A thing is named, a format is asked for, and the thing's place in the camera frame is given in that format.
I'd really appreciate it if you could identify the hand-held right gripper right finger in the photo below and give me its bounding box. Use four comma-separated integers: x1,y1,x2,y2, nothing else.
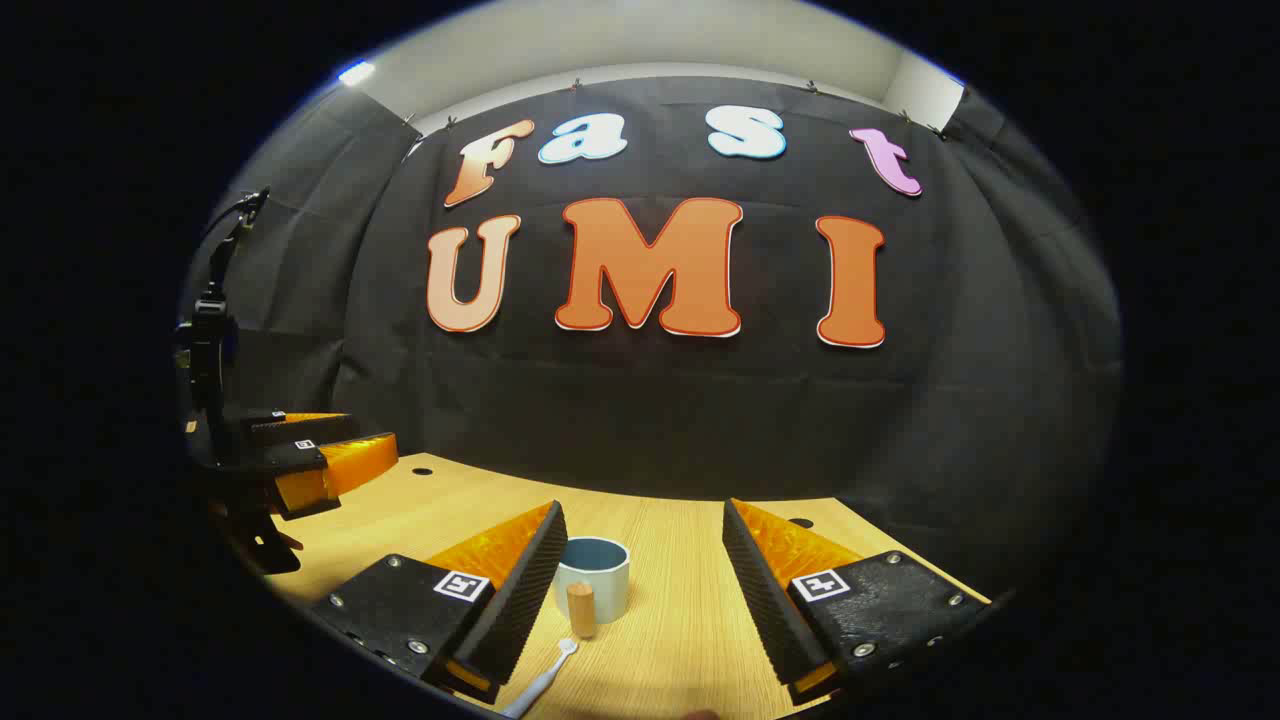
722,497,993,706

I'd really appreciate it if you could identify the black backdrop cloth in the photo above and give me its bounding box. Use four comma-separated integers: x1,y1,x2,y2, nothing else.
185,75,1121,601

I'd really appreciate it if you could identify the pale blue cup wooden handle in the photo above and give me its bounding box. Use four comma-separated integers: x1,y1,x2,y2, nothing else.
554,537,631,639

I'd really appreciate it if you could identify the white toothbrush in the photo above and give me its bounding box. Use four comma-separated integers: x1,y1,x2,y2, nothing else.
500,638,579,719

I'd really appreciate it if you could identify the wooden desktop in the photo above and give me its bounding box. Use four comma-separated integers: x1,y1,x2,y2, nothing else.
262,452,993,720

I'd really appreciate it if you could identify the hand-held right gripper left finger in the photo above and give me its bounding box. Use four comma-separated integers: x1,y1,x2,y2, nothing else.
310,500,569,706

